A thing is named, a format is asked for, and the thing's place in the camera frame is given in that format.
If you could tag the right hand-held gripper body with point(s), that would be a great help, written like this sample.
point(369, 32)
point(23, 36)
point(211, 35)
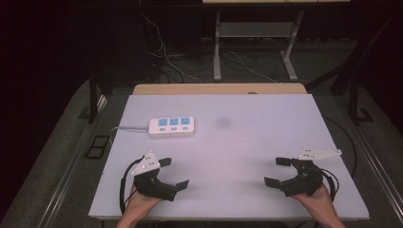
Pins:
point(305, 182)

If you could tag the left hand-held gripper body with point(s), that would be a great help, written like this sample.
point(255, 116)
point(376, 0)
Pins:
point(152, 185)

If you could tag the person's left hand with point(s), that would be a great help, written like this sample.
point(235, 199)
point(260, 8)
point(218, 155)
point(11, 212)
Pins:
point(139, 204)

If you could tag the person's right hand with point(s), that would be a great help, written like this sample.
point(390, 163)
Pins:
point(318, 202)

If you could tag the white power strip blue sockets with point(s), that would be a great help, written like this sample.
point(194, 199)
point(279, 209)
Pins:
point(172, 129)

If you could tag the black metal stand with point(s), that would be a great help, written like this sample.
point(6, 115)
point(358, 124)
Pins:
point(93, 95)
point(356, 95)

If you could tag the black floor socket frame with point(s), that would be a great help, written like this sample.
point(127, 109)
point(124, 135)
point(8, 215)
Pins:
point(97, 146)

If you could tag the aluminium floor rail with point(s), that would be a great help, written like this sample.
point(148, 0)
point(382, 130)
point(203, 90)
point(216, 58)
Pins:
point(72, 158)
point(377, 164)

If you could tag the grey metal table frame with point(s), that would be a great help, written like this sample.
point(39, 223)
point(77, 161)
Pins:
point(253, 30)

